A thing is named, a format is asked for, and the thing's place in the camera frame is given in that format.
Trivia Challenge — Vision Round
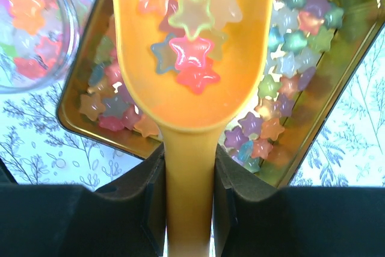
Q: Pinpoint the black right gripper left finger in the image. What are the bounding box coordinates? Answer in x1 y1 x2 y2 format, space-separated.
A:
1 146 166 256

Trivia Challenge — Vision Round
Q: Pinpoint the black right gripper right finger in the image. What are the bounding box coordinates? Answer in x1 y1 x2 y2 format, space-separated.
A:
213 147 384 256

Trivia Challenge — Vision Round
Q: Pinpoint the yellow plastic scoop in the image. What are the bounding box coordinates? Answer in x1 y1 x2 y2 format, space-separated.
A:
113 0 273 256

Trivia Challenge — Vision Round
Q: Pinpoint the clear plastic jar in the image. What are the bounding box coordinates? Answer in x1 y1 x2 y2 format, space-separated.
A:
1 0 81 94

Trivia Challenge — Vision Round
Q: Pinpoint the square tin of star candies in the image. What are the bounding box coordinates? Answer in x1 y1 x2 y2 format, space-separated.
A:
56 0 385 188

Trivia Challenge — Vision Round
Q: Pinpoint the floral patterned table mat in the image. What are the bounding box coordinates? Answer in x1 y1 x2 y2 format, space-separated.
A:
0 0 385 188

